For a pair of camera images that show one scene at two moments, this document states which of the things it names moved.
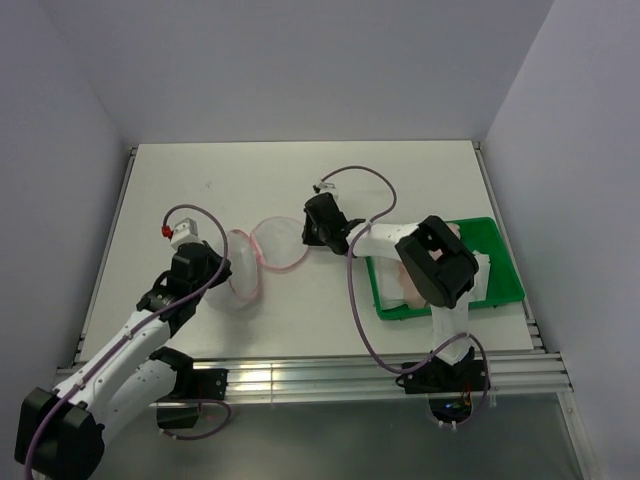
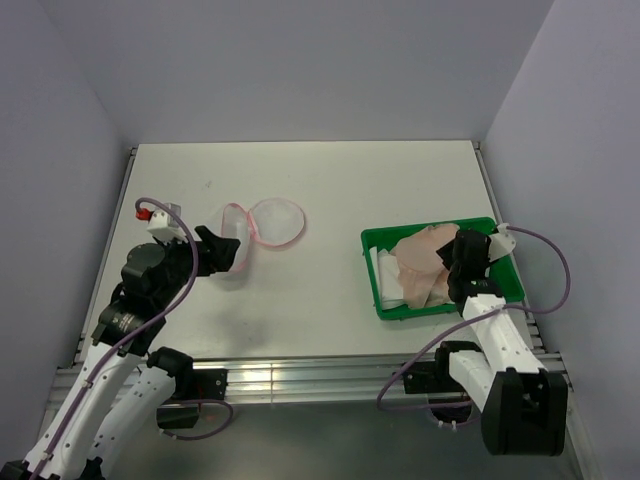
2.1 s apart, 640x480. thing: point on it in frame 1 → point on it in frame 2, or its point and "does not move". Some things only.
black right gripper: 309,238 → 446,253
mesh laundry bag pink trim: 275,243 → 274,222
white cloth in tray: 390,283 does not move
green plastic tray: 503,283 does not move
